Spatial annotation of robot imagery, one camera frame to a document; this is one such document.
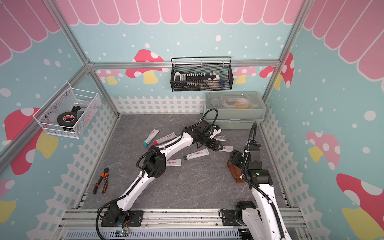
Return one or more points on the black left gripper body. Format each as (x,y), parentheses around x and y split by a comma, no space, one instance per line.
(206,140)

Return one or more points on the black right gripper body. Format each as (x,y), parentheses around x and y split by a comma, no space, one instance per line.
(239,160)

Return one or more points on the brown cloth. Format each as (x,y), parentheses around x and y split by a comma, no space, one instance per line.
(235,172)

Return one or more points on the silver purple Protetix toothpaste tube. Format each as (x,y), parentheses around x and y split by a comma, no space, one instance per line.
(220,137)

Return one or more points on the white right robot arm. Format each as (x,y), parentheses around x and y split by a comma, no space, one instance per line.
(261,192)

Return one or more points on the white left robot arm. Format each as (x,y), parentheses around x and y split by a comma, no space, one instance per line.
(152,165)

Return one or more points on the white pink cap toothpaste tube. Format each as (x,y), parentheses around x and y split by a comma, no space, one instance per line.
(165,139)

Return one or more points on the far left green cap tube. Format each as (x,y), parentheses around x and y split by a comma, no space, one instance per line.
(150,137)

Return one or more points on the green plastic storage box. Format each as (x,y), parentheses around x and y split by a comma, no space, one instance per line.
(234,110)

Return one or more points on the orange black pliers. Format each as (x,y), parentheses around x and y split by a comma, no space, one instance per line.
(102,179)

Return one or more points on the black tape roll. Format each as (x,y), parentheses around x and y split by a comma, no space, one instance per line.
(67,119)

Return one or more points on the black wire mesh basket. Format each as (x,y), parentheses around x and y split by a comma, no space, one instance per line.
(199,74)

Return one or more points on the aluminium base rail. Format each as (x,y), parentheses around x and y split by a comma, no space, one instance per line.
(186,224)

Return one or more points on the white wire basket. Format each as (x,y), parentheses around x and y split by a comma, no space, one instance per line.
(68,99)

